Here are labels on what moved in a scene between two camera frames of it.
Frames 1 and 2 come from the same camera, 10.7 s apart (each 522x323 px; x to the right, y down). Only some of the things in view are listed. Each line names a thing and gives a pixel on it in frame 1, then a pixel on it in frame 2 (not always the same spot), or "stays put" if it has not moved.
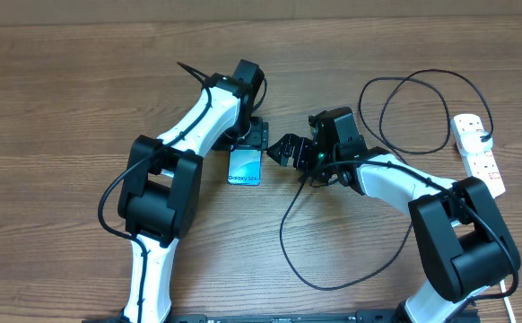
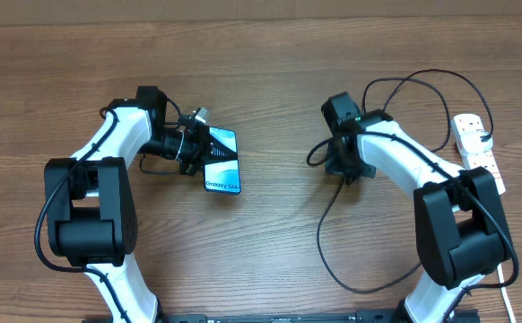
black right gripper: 289,147 to 334,167
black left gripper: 256,136 to 203,145
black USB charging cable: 396,81 to 404,80
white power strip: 482,165 stays put
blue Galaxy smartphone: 244,165 to 223,177
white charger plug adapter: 472,144 stays put
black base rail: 361,316 stays put
